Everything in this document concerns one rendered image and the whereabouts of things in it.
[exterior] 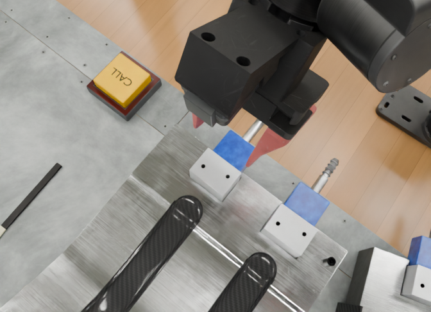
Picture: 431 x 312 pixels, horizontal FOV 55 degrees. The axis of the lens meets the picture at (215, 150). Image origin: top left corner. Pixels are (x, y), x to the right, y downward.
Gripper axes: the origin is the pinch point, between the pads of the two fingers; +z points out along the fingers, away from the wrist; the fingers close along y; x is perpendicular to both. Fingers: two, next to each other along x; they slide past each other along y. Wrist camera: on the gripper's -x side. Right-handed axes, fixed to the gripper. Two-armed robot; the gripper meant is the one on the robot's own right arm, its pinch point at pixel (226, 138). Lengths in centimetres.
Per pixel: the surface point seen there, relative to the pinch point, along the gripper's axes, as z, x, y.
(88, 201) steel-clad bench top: 24.3, -0.8, -13.4
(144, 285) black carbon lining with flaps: 18.8, -7.4, 1.1
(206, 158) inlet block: 8.0, 4.2, -2.1
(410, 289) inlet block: 10.2, 9.1, 25.7
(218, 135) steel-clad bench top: 14.7, 16.0, -5.3
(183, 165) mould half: 11.3, 3.8, -4.3
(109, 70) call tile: 13.0, 11.3, -23.3
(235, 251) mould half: 13.5, 0.2, 7.1
